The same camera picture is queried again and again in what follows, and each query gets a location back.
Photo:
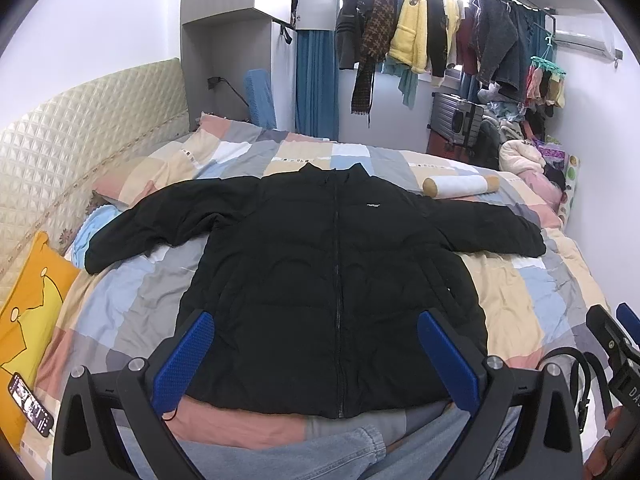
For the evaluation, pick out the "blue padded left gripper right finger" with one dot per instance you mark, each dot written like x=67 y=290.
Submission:
x=457 y=362

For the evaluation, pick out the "grey suitcase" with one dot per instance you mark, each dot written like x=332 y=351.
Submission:
x=453 y=127

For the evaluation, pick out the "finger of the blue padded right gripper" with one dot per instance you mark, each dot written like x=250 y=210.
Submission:
x=629 y=320

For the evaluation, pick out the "person's right hand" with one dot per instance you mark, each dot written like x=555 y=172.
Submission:
x=597 y=461

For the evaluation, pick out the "dark grey hanging jacket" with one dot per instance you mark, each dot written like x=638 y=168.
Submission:
x=495 y=43

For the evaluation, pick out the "orange crown cushion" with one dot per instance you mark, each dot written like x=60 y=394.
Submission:
x=27 y=320

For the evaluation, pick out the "grey wall cabinet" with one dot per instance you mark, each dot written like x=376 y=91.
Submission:
x=221 y=40

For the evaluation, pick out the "pastel patchwork quilt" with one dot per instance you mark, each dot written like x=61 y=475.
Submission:
x=531 y=305

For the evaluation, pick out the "cream quilted headboard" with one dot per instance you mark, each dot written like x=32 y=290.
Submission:
x=51 y=156

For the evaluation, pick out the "light blue jeans leg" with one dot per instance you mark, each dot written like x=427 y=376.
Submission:
x=357 y=454

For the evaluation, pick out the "white air conditioner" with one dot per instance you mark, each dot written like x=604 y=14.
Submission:
x=586 y=43

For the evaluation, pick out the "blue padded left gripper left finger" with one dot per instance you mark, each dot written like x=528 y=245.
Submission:
x=176 y=359

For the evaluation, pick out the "white and tan bolster pillow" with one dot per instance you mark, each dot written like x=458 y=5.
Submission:
x=446 y=187

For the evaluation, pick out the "polka dot pillow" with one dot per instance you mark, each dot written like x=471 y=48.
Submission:
x=571 y=173

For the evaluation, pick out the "blue curtain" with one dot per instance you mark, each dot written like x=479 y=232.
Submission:
x=316 y=107

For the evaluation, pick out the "black puffer jacket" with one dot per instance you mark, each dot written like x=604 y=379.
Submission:
x=315 y=280

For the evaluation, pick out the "green sock hanger rack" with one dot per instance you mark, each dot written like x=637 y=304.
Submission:
x=545 y=81

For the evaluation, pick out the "yellow hanging jacket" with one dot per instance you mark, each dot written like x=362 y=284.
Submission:
x=409 y=43

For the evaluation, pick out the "black smartphone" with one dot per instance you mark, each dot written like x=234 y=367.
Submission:
x=34 y=411

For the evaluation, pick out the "black hanging vest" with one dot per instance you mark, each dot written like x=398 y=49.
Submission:
x=348 y=31

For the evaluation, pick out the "light blue pillow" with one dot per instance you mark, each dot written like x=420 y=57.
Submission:
x=94 y=222

